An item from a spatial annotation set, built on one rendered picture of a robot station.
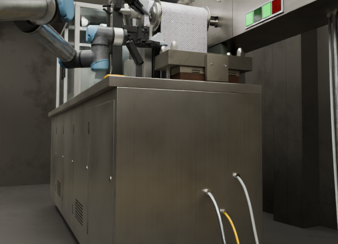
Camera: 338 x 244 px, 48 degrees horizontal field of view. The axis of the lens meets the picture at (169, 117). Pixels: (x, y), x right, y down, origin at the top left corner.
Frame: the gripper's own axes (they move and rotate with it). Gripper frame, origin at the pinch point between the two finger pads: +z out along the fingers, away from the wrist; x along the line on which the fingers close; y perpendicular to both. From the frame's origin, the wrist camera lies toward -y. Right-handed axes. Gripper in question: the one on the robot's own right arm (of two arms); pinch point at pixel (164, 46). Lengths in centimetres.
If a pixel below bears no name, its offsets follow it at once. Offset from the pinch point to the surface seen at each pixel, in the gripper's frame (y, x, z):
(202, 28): 10.3, -0.3, 19.2
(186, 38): 4.4, -0.3, 10.7
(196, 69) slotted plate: -13.4, -19.0, 6.6
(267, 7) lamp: 10.3, -36.4, 29.4
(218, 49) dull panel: 2.2, 4.7, 30.4
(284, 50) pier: 27, 81, 134
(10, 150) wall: -61, 392, -66
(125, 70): 1, 77, 4
